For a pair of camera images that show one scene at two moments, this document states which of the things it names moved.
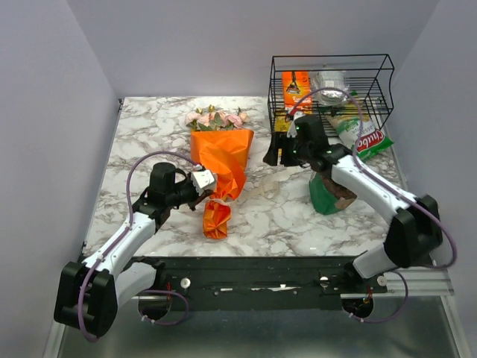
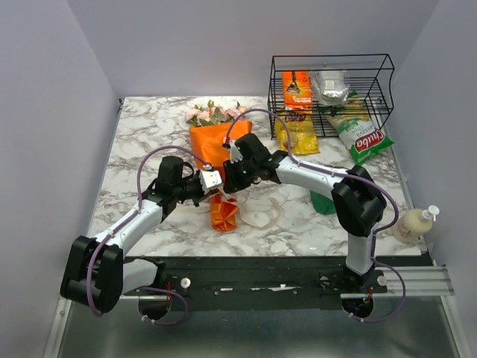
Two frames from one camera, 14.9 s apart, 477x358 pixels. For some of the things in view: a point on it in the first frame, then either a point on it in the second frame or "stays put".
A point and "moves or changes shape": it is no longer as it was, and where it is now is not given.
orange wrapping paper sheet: (225, 152) moves or changes shape
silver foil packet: (329, 78) stays put
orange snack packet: (296, 86) stays put
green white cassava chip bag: (345, 124) stays put
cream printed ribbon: (222, 200) to (242, 209)
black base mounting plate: (261, 283) stays put
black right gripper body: (290, 147) to (240, 174)
